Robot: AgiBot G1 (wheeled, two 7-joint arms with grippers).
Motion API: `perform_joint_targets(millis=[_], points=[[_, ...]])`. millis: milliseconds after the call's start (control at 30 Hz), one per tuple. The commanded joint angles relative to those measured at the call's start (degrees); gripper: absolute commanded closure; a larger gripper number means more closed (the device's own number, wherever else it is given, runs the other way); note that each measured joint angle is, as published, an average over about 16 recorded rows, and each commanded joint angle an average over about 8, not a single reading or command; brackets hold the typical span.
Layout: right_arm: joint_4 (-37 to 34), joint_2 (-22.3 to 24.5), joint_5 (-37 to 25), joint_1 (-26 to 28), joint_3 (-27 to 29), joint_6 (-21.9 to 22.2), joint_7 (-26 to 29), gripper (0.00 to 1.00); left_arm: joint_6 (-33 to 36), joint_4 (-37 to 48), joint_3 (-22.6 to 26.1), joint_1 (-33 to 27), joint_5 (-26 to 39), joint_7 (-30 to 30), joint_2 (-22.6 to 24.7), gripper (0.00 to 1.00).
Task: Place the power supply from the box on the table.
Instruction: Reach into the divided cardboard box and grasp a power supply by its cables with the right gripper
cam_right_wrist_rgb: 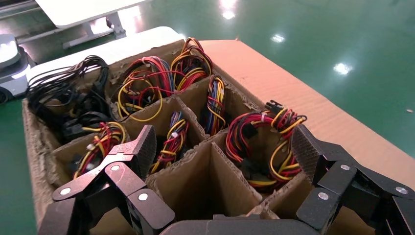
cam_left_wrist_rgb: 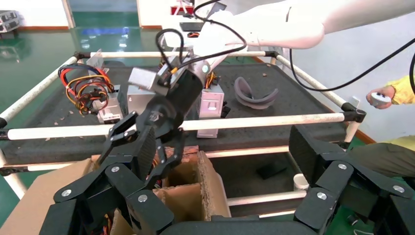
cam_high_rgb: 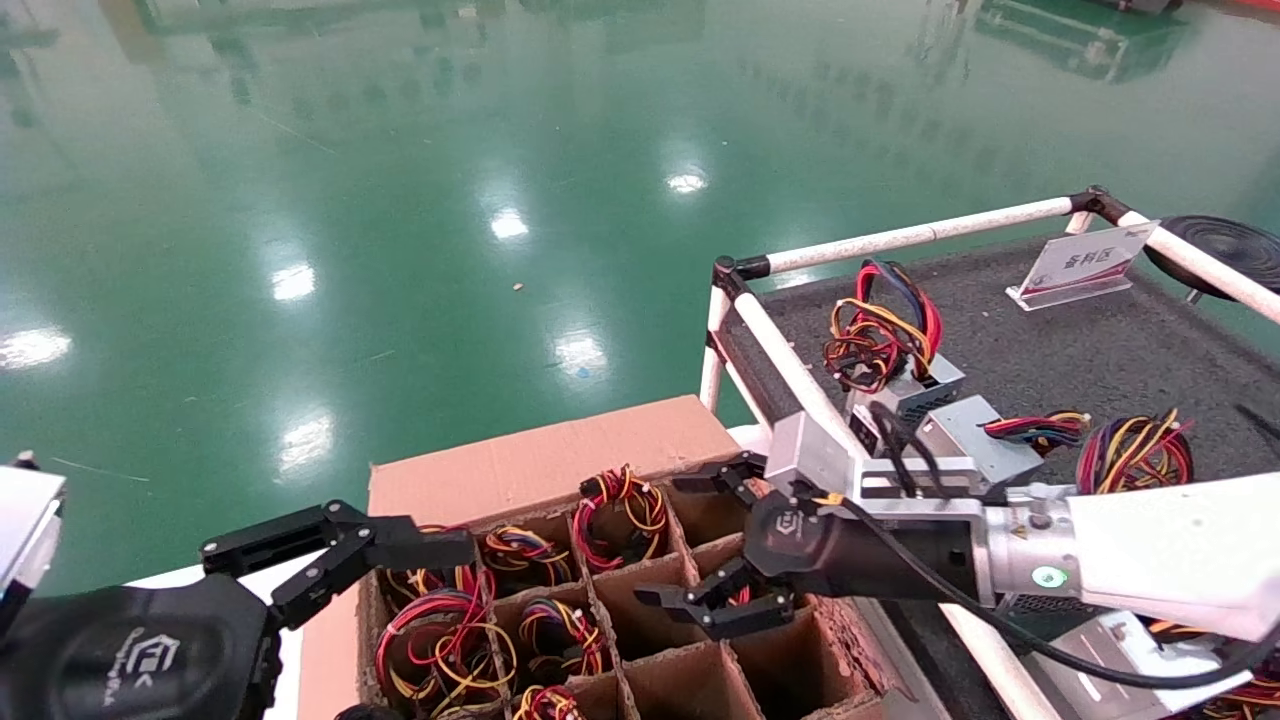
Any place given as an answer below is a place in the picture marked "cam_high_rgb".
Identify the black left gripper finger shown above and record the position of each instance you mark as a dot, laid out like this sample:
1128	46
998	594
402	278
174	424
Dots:
420	550

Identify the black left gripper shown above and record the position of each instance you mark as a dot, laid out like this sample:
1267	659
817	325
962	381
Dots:
120	650

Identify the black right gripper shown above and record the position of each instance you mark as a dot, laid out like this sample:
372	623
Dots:
860	555

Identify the dark grey felt mat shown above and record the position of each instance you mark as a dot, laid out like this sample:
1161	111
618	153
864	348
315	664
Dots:
1100	360

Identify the white pipe table frame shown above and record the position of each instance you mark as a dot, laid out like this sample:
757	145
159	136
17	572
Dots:
790	365

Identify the clear acrylic sign stand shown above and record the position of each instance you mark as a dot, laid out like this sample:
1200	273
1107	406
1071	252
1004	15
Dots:
1085	262

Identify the cardboard box with dividers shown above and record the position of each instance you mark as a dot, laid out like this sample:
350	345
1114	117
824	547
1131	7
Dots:
550	455

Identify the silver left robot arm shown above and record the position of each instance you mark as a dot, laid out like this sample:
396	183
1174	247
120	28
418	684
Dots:
25	520

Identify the black round ribbed disc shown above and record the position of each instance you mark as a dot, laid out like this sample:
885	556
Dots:
1225	245

